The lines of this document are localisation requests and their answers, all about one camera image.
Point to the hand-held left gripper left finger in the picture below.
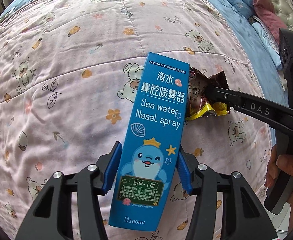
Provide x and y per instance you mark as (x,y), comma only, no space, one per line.
(111,170)

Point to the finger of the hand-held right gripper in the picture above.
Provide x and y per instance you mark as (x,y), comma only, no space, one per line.
(249,107)
(222,107)

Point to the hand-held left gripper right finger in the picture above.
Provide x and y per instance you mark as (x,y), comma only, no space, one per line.
(184,172)

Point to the dark brown snack wrapper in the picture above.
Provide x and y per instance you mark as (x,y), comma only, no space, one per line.
(199,87)

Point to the blue nasal spray box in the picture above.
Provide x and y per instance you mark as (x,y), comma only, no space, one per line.
(151,130)

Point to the person's right hand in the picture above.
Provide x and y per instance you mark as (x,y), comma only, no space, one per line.
(271,167)

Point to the large maroon pillow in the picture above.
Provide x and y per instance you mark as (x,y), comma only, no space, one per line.
(264,5)

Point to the pink bear printed blanket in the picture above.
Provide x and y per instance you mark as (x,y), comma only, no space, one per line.
(61,80)

